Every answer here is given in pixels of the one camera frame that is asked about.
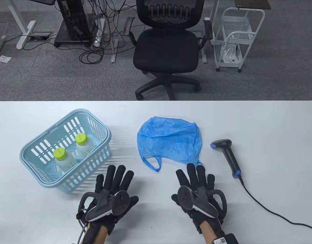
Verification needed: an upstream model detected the light blue plastic basket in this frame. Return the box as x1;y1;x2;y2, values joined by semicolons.
20;109;112;194

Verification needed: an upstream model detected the white power strip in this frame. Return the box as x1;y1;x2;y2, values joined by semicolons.
94;19;107;48

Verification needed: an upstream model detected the black and white tracking controller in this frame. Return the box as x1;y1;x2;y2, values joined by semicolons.
177;186;227;218
78;190;131;223

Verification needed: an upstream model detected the blue plastic bag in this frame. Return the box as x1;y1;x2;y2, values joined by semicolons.
137;116;203;173

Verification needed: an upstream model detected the person's left hand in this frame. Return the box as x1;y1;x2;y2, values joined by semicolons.
89;165;139;235

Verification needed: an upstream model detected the black mesh office chair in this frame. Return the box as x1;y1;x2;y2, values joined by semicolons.
122;0;213;101

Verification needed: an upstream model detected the person's left forearm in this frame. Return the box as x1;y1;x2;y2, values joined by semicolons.
82;222;108;244

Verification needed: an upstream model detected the black computer tower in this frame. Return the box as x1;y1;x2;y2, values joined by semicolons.
54;0;99;49

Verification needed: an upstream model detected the black wrist battery box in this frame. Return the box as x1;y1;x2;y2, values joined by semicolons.
214;233;239;244

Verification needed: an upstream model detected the white desk leg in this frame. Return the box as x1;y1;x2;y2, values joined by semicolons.
9;0;37;50

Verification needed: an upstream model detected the white rolling cart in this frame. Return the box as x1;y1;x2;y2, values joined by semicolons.
213;7;266;73

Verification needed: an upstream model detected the white coconut water bottle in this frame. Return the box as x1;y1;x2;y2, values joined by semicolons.
54;147;77;174
75;133;95;160

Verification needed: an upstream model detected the clear plastic bag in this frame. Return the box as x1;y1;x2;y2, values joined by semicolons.
220;43;242;63

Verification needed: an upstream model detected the tangle of black cables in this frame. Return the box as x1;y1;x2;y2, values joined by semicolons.
78;0;136;64

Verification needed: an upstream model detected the black floor socket box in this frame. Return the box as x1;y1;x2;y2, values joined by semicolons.
28;32;53;40

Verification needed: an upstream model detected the person's right hand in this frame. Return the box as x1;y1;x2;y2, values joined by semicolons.
171;163;223;233

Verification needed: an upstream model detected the person's right forearm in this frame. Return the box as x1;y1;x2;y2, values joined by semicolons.
200;221;222;244

